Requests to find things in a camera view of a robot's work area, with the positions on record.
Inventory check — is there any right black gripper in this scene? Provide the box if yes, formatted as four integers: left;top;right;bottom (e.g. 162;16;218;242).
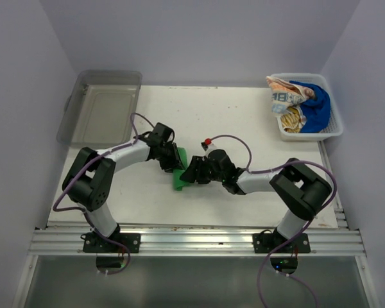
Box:
180;156;225;185

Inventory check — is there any green microfiber towel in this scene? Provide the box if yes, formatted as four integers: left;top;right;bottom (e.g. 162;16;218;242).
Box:
173;162;190;191

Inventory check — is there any printed patterned towel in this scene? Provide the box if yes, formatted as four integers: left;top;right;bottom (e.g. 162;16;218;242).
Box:
266;76;315;116

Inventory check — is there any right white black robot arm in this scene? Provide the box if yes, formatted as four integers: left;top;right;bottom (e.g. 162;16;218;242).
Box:
180;149;337;252

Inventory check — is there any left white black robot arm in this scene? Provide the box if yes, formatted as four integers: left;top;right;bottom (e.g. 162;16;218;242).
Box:
53;123;184;252

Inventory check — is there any clear grey plastic bin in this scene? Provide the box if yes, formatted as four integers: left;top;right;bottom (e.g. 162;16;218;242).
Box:
56;69;142;149

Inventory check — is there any yellow striped cloth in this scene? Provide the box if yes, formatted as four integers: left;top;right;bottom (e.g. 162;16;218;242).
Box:
280;107;307;133

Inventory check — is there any blue cloth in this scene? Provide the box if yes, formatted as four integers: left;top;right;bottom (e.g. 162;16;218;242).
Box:
290;80;331;133

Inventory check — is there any white perforated plastic basket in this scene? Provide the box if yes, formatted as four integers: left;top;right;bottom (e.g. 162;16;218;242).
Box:
271;73;343;142

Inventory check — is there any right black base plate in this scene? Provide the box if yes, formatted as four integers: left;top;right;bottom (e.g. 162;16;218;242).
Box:
252;232;311;254

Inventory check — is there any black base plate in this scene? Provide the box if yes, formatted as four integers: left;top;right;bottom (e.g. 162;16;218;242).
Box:
80;232;141;253
252;232;311;254

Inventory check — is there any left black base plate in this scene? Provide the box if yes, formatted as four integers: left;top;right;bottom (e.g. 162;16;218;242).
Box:
80;232;141;253

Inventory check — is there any aluminium mounting rail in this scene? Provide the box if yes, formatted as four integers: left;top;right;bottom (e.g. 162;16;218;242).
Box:
28;225;366;257

